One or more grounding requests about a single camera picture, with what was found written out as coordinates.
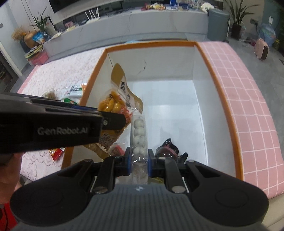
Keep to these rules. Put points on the grey tv console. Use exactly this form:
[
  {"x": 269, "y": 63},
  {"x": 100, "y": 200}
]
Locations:
[{"x": 128, "y": 26}]

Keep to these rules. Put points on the orange cardboard box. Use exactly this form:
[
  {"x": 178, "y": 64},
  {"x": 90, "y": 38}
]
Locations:
[{"x": 182, "y": 98}]

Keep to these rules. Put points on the potted snake plant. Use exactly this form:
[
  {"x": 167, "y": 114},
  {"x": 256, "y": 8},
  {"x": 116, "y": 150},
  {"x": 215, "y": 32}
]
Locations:
[{"x": 238, "y": 11}]

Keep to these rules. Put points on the white latiao snack packet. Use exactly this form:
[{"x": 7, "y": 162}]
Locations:
[{"x": 74, "y": 91}]

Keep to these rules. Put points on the person left hand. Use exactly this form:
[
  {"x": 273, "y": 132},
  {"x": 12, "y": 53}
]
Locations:
[{"x": 10, "y": 175}]

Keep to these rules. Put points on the left potted green plant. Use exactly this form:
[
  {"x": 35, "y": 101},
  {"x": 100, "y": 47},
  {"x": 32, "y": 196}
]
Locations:
[{"x": 40, "y": 22}]

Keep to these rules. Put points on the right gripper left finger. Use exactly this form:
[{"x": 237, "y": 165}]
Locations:
[{"x": 97, "y": 177}]

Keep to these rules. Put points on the clear white balls packet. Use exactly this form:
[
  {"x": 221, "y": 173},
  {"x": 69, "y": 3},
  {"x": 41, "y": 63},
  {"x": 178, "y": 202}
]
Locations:
[{"x": 139, "y": 149}]

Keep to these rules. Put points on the blue water jug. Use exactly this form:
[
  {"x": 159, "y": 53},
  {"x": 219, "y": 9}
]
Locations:
[{"x": 267, "y": 33}]

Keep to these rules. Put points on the pink lace tablecloth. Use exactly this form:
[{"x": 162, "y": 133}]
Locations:
[{"x": 260, "y": 148}]

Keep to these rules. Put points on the grey trash bin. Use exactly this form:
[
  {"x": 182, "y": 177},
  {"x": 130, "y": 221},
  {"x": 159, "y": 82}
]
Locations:
[{"x": 218, "y": 24}]

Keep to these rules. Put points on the tan chicken feet packet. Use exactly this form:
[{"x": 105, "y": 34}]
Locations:
[{"x": 118, "y": 100}]

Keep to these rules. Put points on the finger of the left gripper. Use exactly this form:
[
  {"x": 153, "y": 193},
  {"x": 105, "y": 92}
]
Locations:
[{"x": 111, "y": 120}]

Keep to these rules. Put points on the green sausage stick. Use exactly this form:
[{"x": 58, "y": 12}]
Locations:
[{"x": 68, "y": 100}]

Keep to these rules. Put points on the pink storage basket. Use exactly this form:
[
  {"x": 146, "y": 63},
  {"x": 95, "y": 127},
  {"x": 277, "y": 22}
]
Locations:
[{"x": 39, "y": 59}]

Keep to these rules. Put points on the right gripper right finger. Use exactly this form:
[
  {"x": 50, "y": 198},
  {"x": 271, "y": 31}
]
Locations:
[{"x": 178, "y": 174}]

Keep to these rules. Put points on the red chicken snack packet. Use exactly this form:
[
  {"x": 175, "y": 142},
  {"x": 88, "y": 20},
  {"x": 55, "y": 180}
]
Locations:
[{"x": 56, "y": 153}]

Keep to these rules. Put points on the gold vase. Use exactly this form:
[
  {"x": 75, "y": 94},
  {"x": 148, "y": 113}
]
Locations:
[{"x": 28, "y": 39}]

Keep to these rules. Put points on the dark black yellow snack packet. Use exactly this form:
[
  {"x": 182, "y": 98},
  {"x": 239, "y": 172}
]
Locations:
[{"x": 169, "y": 150}]

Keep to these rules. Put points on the black wall television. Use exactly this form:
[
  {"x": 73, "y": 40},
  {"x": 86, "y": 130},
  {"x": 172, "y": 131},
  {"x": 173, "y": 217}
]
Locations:
[{"x": 58, "y": 5}]

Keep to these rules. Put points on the white wifi router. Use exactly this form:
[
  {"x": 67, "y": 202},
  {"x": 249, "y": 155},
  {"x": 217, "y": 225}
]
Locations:
[{"x": 92, "y": 15}]

